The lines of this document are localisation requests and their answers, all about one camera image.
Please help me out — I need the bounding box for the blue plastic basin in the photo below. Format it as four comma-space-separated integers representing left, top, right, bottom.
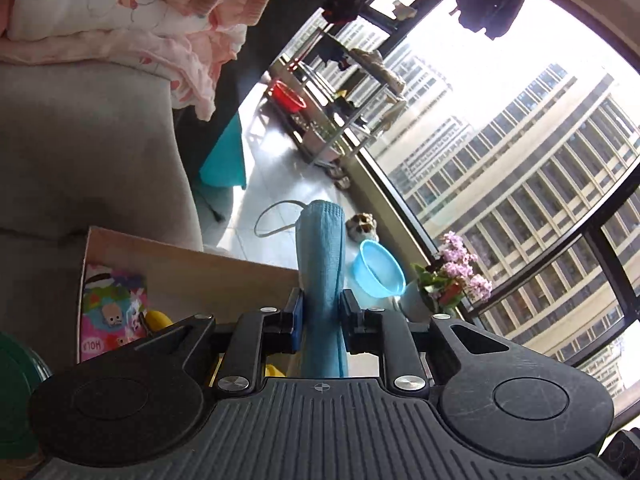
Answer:
352, 240, 406, 299

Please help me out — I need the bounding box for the pink flower pot plant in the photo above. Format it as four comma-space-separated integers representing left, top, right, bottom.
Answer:
412, 231, 492, 314

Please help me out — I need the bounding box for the pink cardboard box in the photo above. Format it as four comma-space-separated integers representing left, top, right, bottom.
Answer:
75, 228, 298, 363

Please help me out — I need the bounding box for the yellow round container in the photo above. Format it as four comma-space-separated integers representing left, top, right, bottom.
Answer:
144, 310, 174, 333

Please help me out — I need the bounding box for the colourful cartoon packet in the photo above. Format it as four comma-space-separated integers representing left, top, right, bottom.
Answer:
79, 264, 148, 362

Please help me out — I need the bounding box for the metal shoe rack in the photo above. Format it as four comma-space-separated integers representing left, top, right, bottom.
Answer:
265, 11, 401, 168

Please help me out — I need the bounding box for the red plastic basin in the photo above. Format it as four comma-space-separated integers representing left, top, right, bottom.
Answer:
271, 80, 307, 114

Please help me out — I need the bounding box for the green lidded glass jar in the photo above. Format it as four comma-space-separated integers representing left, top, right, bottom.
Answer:
0, 333, 51, 460

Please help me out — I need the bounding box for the pink floral blanket pile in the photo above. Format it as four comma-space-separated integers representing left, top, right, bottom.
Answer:
1, 0, 269, 120

